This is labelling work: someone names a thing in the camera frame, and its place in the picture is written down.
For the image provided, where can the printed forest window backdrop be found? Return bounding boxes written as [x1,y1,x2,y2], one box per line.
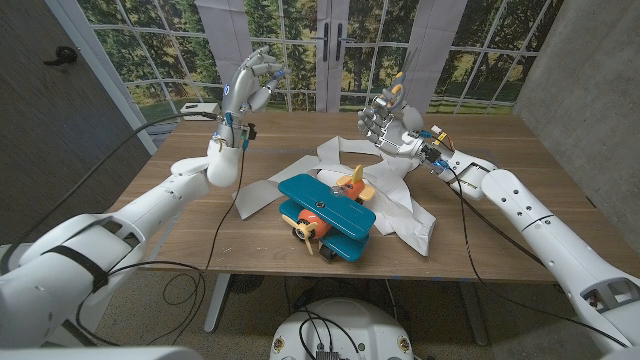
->
[74,0,566,126]

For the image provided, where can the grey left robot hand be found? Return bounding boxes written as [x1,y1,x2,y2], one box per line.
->
[212,45,292,151]

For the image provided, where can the orange-handled scissors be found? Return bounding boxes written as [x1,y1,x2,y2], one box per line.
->
[380,47,419,112]

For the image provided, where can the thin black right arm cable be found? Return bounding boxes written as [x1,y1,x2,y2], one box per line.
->
[447,167,630,349]

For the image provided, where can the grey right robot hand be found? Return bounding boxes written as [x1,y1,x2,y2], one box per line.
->
[356,84,451,174]

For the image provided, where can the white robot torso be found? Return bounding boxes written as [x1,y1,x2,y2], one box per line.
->
[269,297,416,360]

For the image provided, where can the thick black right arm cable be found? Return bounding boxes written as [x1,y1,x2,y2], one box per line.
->
[447,179,546,266]

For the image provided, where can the white receipt paper strip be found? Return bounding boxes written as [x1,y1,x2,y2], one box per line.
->
[232,134,437,258]

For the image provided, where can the white power strip box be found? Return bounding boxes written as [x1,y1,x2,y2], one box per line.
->
[179,102,221,122]

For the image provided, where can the black round floor object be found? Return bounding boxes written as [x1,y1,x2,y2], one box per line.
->
[229,273,265,295]

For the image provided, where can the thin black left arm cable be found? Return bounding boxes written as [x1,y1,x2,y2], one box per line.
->
[74,147,247,346]

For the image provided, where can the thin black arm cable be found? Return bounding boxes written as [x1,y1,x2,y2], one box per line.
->
[447,167,630,349]
[74,147,247,346]

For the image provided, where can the teal orange toy plane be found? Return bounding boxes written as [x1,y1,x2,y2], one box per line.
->
[277,164,378,264]

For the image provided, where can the white table leg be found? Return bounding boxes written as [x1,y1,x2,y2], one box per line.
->
[203,272,233,335]
[456,281,491,348]

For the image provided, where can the black wall door handle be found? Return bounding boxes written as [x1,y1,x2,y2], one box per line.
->
[43,46,79,67]

